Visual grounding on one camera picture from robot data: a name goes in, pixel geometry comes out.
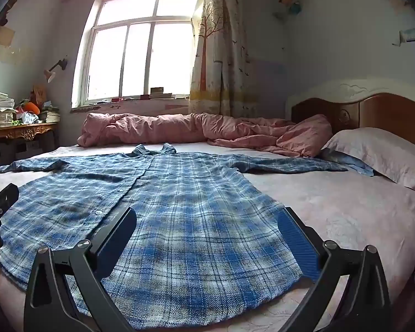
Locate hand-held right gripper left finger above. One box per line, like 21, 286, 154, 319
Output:
24, 207, 138, 332

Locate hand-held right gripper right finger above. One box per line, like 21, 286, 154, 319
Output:
277, 207, 392, 332

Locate blue plaid shirt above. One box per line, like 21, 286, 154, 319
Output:
0, 143, 376, 331

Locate carved wooden desk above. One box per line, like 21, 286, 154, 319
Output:
0, 123, 58, 172

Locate stack of papers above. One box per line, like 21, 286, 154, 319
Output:
0, 90, 16, 128

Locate stack of books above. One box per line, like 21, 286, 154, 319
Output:
40, 105, 61, 123

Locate brown paper bag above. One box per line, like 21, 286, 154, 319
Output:
33, 84, 48, 106

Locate pink pillow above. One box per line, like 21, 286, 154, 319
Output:
320, 127, 415, 194

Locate pink duvet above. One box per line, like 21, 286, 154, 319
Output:
77, 111, 333, 158

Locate books on window sill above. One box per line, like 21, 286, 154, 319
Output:
149, 87, 173, 99

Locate wooden headboard with white trim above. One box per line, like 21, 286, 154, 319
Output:
285, 79, 415, 149

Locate white framed window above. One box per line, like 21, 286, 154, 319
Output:
71, 0, 203, 109

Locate tree print curtain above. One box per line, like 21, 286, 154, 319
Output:
188, 0, 251, 118

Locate wall lamp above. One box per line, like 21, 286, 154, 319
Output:
43, 57, 68, 84

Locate brown paper on wall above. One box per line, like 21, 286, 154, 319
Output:
0, 24, 16, 47

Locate paper note on wall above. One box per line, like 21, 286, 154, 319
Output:
392, 28, 415, 46

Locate cartoon wall sticker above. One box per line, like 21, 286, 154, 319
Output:
278, 0, 302, 16

